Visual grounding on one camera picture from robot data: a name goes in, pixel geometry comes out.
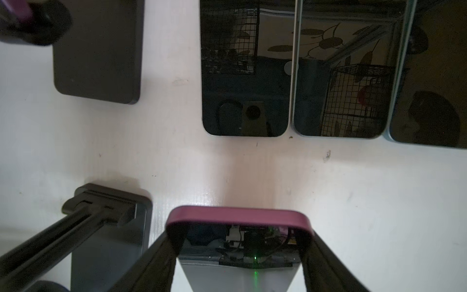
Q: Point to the middle right black stand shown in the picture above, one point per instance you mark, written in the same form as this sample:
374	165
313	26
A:
101	237

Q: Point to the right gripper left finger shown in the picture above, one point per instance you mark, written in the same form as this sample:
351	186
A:
153	271

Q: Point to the black stand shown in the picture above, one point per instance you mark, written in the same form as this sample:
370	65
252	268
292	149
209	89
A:
101	237
100	56

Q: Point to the green phone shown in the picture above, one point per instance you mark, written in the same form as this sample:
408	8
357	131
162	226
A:
346	66

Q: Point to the back right black stand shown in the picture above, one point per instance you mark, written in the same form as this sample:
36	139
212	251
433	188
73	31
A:
100	56

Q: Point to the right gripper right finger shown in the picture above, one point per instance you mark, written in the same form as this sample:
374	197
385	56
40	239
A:
323	271

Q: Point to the black phone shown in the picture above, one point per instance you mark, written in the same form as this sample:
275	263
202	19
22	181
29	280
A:
246	56

